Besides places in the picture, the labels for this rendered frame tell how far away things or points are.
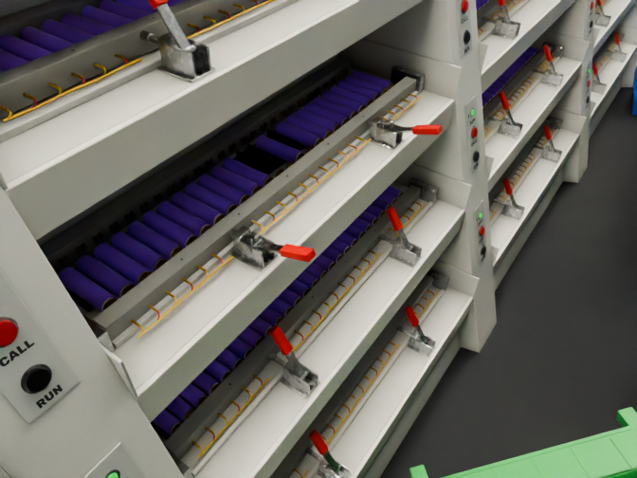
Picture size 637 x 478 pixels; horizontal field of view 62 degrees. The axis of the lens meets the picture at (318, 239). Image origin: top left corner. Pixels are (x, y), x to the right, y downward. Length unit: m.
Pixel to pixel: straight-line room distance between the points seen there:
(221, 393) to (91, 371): 0.24
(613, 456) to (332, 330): 0.37
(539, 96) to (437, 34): 0.54
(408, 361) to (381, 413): 0.11
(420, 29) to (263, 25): 0.33
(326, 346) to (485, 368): 0.49
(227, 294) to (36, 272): 0.19
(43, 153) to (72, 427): 0.20
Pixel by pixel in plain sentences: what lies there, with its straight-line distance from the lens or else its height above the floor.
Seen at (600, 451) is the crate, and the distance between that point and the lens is 0.78.
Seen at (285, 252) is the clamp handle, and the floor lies 0.57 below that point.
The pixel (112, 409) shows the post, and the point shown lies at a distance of 0.46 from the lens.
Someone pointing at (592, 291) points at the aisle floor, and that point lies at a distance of 1.29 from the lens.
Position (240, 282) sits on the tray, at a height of 0.54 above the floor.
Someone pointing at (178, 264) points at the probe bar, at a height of 0.58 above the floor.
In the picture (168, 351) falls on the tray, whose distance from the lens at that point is 0.49.
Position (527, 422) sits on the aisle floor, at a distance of 1.04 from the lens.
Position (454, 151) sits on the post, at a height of 0.45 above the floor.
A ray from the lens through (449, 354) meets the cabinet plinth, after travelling 1.12.
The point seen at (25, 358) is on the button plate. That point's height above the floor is 0.63.
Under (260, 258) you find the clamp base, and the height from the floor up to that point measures 0.55.
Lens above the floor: 0.84
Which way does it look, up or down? 32 degrees down
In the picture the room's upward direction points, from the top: 16 degrees counter-clockwise
